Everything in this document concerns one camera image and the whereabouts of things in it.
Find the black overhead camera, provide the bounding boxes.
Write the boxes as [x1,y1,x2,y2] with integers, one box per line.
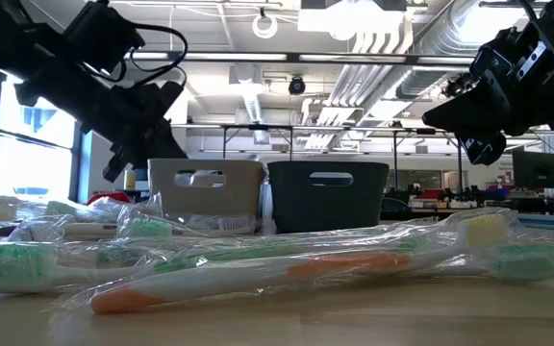
[288,75,307,96]

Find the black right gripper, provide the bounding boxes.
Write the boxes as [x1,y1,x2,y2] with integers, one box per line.
[421,21,554,167]

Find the black workbench frame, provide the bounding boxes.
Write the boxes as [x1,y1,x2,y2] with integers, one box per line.
[218,123,466,193]

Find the white cable ring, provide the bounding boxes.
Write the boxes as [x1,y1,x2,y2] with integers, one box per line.
[251,12,279,39]

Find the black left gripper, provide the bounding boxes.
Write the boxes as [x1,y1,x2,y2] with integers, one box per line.
[14,65,189,184]

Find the purple wrapped toothbrush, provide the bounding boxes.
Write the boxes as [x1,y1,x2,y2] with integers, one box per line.
[216,215,255,233]

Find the black computer monitor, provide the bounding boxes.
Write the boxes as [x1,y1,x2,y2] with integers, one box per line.
[512,149,554,190]

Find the red cloth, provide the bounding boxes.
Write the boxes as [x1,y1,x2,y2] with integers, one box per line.
[86,191,133,207]

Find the beige plastic bin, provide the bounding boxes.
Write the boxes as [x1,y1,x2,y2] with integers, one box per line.
[146,158,267,222]

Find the dark grey plastic bin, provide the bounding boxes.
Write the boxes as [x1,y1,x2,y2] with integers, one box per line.
[266,161,390,235]

